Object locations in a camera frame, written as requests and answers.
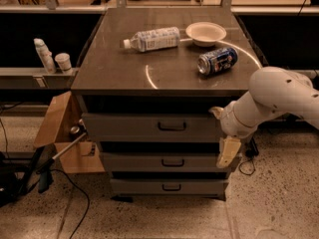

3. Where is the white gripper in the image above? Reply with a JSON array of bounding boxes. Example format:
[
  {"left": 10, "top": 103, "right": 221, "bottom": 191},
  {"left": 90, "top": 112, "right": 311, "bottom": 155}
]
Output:
[{"left": 208, "top": 101, "right": 262, "bottom": 168}]

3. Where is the grey top drawer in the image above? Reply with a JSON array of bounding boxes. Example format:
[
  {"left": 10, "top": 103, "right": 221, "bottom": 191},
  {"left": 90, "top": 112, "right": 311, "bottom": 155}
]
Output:
[{"left": 83, "top": 113, "right": 223, "bottom": 143}]

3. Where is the grey drawer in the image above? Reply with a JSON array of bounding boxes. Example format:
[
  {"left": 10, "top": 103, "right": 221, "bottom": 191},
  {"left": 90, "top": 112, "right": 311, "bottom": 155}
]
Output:
[
  {"left": 100, "top": 152, "right": 240, "bottom": 172},
  {"left": 111, "top": 179, "right": 228, "bottom": 195},
  {"left": 83, "top": 113, "right": 223, "bottom": 143}
]

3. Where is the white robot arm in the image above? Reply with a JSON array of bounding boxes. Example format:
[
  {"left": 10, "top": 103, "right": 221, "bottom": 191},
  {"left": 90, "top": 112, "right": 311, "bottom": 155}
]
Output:
[{"left": 209, "top": 67, "right": 319, "bottom": 168}]

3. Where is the grey drawer cabinet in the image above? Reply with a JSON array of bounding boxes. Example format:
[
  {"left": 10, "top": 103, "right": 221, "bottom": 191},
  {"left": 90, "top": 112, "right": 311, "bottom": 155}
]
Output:
[{"left": 71, "top": 6, "right": 267, "bottom": 203}]

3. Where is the grey middle drawer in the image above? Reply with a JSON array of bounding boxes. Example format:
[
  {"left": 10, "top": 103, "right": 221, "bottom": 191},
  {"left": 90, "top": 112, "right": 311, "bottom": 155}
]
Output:
[{"left": 100, "top": 152, "right": 240, "bottom": 172}]

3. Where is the grey bottom drawer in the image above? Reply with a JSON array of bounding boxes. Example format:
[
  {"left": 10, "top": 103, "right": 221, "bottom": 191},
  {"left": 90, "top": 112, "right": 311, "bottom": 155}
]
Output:
[{"left": 111, "top": 179, "right": 228, "bottom": 195}]

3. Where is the blue soda can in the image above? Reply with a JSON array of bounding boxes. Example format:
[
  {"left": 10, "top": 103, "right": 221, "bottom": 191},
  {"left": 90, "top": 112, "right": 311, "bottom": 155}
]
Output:
[{"left": 197, "top": 47, "right": 238, "bottom": 76}]

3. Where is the white bowl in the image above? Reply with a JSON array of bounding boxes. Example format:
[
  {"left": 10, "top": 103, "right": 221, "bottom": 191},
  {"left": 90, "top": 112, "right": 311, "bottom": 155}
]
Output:
[{"left": 185, "top": 22, "right": 226, "bottom": 47}]

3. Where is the clear plastic water bottle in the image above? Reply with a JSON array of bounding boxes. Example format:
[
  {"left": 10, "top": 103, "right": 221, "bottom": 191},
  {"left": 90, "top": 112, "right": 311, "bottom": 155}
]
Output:
[{"left": 123, "top": 27, "right": 180, "bottom": 52}]

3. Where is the white paper cup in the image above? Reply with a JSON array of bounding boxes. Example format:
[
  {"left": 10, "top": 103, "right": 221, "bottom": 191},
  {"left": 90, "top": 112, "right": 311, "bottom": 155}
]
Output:
[{"left": 55, "top": 53, "right": 72, "bottom": 75}]

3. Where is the white spray bottle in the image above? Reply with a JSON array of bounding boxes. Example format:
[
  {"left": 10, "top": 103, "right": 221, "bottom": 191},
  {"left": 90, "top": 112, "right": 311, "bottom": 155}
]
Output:
[{"left": 34, "top": 38, "right": 56, "bottom": 74}]

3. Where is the black cable right of cabinet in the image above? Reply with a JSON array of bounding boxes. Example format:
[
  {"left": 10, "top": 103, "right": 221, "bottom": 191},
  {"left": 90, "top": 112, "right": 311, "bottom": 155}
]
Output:
[{"left": 238, "top": 139, "right": 260, "bottom": 177}]

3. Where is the black floor cable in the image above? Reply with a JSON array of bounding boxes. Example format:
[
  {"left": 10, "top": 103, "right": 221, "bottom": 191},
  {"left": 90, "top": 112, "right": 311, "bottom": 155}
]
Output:
[{"left": 49, "top": 168, "right": 92, "bottom": 239}]

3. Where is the metal rod tool blue handle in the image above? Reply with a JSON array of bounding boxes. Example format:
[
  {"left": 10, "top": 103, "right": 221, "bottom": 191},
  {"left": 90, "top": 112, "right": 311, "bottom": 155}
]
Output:
[{"left": 36, "top": 132, "right": 87, "bottom": 193}]

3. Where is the grey side shelf rail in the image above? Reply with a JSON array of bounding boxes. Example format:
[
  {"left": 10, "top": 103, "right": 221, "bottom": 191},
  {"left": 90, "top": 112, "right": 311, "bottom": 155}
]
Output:
[{"left": 0, "top": 68, "right": 77, "bottom": 90}]

